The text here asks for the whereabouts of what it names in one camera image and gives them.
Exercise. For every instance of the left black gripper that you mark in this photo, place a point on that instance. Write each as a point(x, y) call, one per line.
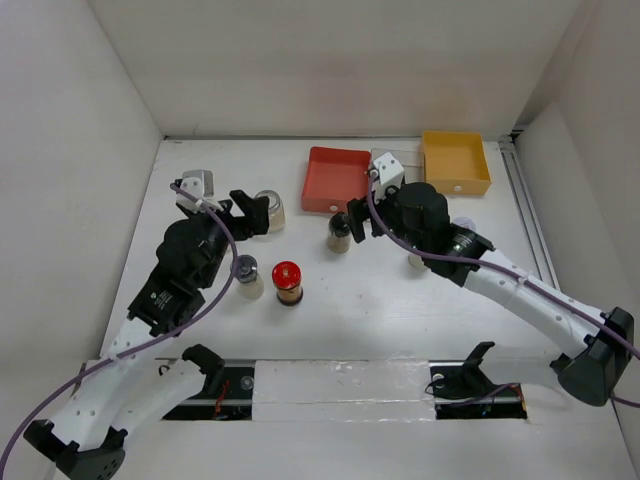
point(255, 221)

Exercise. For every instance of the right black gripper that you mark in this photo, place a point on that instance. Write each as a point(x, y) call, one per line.
point(357, 212)

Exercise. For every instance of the black-cap brown spice bottle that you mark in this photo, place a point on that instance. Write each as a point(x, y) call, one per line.
point(339, 233)

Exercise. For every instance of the wide silver-rim spice jar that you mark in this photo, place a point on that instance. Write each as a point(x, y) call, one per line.
point(276, 210)

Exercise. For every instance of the silver-cap white spice jar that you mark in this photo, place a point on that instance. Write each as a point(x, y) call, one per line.
point(249, 282)

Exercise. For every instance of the red-cap dark sauce bottle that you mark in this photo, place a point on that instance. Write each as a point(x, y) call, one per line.
point(286, 278)

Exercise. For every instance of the black-cap white spice bottle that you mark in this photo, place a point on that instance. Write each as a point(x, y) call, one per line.
point(416, 262)

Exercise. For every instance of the white-lid small jar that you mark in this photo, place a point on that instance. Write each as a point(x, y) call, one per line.
point(465, 222)

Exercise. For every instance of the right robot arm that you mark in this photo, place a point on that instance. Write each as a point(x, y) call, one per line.
point(593, 347)

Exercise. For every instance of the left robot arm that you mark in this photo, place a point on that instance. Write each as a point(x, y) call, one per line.
point(88, 438)

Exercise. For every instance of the red tray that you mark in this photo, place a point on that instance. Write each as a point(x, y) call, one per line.
point(333, 178)

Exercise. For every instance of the clear plastic tray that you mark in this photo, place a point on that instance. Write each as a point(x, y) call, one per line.
point(412, 162)

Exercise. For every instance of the yellow tray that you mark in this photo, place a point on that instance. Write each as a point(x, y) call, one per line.
point(455, 163)

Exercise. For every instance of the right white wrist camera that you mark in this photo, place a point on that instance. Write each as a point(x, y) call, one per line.
point(388, 173)

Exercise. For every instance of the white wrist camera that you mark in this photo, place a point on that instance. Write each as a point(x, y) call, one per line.
point(200, 185)
point(388, 173)

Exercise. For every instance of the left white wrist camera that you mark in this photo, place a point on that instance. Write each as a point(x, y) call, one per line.
point(200, 185)

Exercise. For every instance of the aluminium mounting rail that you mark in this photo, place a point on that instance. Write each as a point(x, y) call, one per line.
point(527, 212)

